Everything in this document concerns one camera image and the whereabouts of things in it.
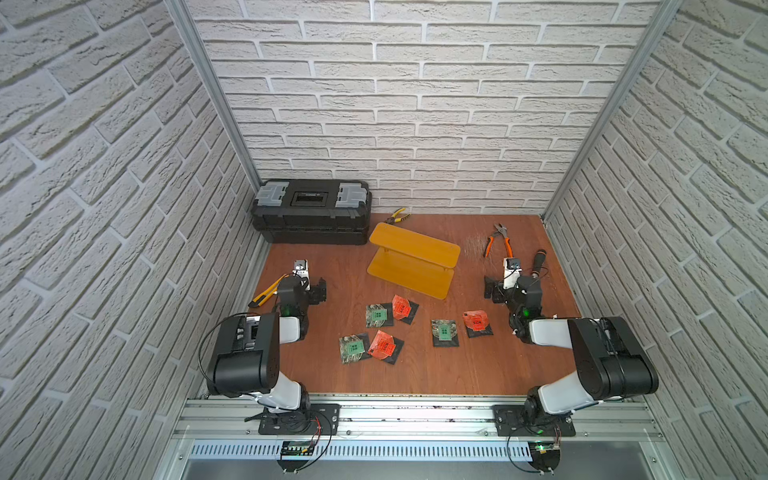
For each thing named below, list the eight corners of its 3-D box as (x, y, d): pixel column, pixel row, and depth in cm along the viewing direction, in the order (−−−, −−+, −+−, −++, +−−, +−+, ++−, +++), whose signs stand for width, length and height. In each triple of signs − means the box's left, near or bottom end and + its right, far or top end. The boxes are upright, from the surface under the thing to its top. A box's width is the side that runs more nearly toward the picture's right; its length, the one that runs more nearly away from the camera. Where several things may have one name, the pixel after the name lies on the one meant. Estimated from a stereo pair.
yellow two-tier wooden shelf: (366, 273, 104) (363, 248, 93) (380, 246, 112) (379, 221, 101) (446, 300, 98) (453, 277, 87) (455, 269, 106) (462, 245, 95)
